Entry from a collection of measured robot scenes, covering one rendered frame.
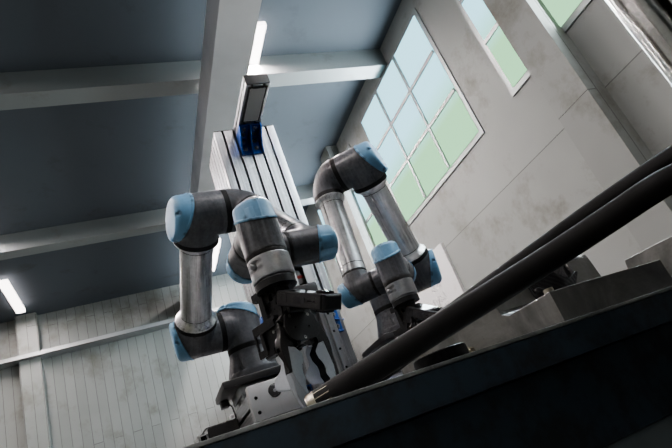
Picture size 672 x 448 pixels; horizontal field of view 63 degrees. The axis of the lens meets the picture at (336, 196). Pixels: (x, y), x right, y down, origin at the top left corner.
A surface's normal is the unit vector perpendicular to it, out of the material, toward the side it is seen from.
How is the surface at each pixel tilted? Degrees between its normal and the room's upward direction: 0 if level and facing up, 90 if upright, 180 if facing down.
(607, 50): 90
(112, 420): 90
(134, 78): 90
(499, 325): 90
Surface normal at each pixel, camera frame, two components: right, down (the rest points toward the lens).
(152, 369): 0.26, -0.51
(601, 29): -0.90, 0.16
